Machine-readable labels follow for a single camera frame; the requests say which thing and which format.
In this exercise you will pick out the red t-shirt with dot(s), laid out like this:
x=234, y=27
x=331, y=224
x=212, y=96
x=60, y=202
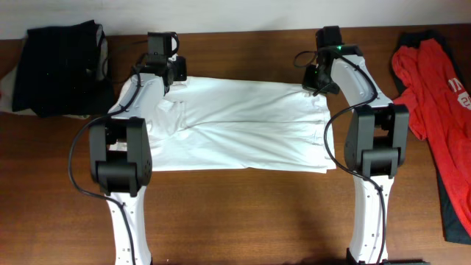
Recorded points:
x=439, y=108

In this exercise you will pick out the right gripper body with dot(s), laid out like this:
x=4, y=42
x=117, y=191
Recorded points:
x=319, y=82

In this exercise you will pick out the black folded garment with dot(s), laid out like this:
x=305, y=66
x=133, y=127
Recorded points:
x=56, y=74

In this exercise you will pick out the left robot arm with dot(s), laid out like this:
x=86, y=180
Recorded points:
x=121, y=161

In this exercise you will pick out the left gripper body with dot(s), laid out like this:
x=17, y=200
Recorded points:
x=179, y=66

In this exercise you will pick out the grey folded garment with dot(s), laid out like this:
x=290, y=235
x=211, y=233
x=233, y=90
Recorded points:
x=101, y=43

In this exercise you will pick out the white t-shirt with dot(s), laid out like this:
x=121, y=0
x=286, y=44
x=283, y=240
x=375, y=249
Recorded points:
x=205, y=123

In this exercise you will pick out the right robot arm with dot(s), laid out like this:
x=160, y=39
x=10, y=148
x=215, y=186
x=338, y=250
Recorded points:
x=375, y=145

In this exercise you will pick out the dark teal garment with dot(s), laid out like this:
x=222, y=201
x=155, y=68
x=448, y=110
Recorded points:
x=453, y=230

